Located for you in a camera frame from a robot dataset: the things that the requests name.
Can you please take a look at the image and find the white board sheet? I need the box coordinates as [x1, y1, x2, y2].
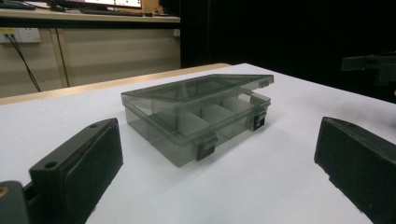
[0, 63, 396, 224]

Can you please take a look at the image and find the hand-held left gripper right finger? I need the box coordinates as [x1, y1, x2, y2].
[313, 116, 396, 224]

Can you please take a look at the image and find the computer monitor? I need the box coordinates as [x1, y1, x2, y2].
[64, 0, 143, 10]

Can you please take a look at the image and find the wooden table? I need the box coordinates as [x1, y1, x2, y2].
[0, 63, 232, 106]

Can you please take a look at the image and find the grey transparent compartment box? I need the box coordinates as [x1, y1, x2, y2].
[120, 74, 275, 168]

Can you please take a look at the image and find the black wall socket cable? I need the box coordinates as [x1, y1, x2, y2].
[5, 33, 42, 93]

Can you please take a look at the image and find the beige desk with panels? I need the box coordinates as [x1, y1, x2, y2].
[0, 7, 181, 98]

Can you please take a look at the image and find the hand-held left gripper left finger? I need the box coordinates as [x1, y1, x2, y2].
[28, 117, 124, 224]

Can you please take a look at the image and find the black keyboard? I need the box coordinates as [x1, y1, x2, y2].
[78, 7, 154, 18]

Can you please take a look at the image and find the white wall socket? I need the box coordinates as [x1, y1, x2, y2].
[0, 27, 42, 44]

